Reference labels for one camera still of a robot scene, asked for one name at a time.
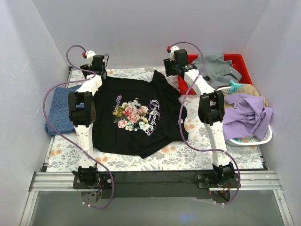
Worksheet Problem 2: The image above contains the black floral print t-shirt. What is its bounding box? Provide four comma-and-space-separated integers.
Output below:
92, 71, 189, 159

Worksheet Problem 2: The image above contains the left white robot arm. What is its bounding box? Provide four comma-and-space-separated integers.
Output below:
68, 50, 107, 188

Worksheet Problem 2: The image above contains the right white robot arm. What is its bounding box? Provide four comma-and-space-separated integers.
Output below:
164, 46, 235, 187

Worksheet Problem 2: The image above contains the grey shirt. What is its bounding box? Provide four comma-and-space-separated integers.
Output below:
202, 53, 242, 89

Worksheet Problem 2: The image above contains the teal garment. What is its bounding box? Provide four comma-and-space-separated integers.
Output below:
228, 80, 244, 94

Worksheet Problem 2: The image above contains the red plastic bin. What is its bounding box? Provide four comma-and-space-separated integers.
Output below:
178, 54, 253, 95

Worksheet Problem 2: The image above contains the blue checkered folded shirt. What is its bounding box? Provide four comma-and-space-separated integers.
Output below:
48, 85, 80, 134

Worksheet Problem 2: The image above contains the beige garment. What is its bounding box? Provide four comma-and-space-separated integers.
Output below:
234, 84, 261, 97

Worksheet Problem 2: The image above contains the lilac purple shirt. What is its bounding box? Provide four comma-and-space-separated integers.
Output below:
223, 93, 273, 140

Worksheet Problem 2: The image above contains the floral patterned table mat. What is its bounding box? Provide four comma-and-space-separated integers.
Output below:
44, 67, 264, 172

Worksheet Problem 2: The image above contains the white plastic laundry basket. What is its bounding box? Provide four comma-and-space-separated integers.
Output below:
215, 85, 273, 146

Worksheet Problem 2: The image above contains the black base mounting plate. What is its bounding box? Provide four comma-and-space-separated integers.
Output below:
72, 170, 238, 199

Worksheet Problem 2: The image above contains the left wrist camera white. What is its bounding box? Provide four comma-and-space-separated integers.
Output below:
82, 50, 96, 66

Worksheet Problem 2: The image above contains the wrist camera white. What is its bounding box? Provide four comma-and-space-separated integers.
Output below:
166, 45, 179, 62
82, 50, 96, 66

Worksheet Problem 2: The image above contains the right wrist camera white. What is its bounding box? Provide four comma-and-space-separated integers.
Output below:
166, 45, 179, 62

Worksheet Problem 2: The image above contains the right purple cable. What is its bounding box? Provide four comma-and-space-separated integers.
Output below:
166, 41, 241, 206

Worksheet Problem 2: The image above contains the purple cable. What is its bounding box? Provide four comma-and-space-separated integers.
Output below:
43, 44, 116, 210
166, 41, 241, 206

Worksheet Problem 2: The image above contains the aluminium frame rail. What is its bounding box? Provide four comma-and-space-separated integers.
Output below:
21, 171, 293, 226

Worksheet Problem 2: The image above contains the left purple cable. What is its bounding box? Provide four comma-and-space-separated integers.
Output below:
43, 44, 116, 210

